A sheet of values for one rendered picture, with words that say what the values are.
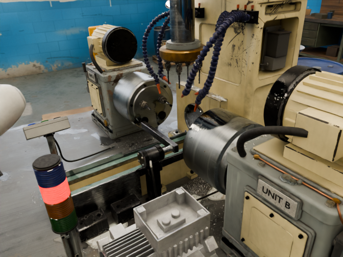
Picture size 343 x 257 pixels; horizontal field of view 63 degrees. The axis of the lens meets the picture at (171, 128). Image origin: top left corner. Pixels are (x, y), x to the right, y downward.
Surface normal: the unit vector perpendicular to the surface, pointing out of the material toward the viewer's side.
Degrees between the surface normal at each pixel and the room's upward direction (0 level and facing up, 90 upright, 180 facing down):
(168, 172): 90
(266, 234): 90
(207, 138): 47
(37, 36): 90
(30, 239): 0
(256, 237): 90
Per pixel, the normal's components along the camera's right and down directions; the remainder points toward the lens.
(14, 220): -0.04, -0.89
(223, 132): -0.47, -0.61
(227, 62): -0.83, 0.29
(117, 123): 0.55, 0.36
